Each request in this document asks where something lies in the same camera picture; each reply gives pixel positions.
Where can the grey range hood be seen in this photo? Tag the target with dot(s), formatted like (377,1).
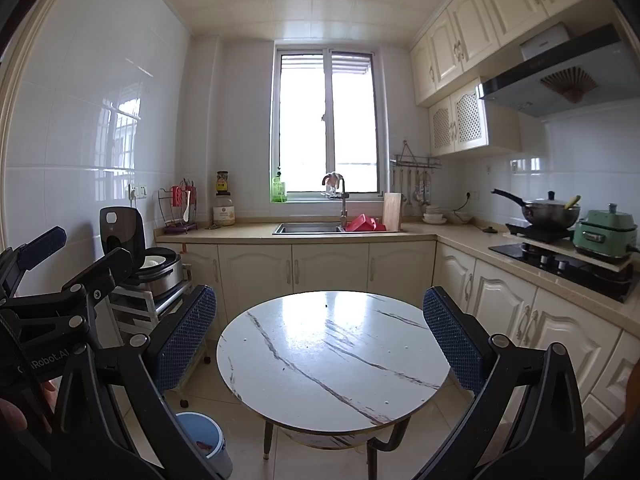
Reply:
(525,90)

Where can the black gas stove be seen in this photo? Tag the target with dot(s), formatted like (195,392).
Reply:
(555,267)

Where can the metal wall utensil rail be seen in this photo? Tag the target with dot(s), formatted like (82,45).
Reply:
(416,160)

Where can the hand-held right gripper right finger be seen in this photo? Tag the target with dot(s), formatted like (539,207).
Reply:
(454,341)

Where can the brown wooden chair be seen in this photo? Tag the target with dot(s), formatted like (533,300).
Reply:
(629,405)

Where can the beige kitchen countertop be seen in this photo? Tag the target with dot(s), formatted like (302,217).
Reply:
(465,240)

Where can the white spoon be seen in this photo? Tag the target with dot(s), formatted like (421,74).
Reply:
(186,212)

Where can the black steel rice cooker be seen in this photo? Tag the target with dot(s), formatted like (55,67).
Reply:
(120,230)

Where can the row of hanging utensils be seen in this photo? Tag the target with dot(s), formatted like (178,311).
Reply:
(412,187)

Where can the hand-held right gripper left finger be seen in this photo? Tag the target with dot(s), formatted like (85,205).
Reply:
(186,331)

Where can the black induction cooker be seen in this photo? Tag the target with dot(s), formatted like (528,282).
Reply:
(537,235)

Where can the single white bowl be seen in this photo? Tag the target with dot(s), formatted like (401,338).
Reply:
(462,217)

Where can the green electric cooker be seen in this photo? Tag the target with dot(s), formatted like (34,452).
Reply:
(602,235)

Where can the cream lattice door cabinet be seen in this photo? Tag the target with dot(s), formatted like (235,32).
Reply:
(470,122)

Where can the round marble table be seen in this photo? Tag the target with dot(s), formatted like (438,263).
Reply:
(310,340)

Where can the green dish soap bottle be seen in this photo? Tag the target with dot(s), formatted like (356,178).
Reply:
(279,190)

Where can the white wall socket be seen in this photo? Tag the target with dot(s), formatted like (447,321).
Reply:
(137,191)

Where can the kitchen window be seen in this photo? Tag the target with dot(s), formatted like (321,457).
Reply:
(305,125)

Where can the pink cloth on faucet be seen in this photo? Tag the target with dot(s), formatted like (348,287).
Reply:
(333,180)

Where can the small yellow label jar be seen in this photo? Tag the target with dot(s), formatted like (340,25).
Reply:
(223,183)

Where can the white board over stove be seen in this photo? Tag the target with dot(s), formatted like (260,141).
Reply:
(560,251)

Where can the person's left hand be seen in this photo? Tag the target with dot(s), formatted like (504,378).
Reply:
(12,415)

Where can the cream upper cabinets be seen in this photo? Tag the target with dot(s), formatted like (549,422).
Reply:
(470,35)

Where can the cream kitchen base cabinets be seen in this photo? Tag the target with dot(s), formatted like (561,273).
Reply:
(330,265)

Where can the steel sink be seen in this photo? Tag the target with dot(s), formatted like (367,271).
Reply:
(307,228)

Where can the large clear jar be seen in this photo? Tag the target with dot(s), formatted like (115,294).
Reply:
(224,211)

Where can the wooden cutting board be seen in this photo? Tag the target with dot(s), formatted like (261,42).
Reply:
(392,211)

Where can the steel wok lid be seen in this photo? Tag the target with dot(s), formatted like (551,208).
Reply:
(547,206)

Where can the red plastic basket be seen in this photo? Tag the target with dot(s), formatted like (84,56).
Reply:
(362,224)

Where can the white wheeled kitchen cart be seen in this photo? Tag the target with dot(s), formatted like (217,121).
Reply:
(135,310)

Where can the steel faucet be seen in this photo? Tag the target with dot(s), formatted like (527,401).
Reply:
(343,205)

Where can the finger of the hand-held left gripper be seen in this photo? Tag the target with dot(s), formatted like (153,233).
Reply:
(112,266)
(42,245)

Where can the stack of white bowls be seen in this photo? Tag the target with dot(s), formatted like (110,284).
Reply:
(434,215)

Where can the blue trash bin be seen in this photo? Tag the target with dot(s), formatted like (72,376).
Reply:
(197,430)

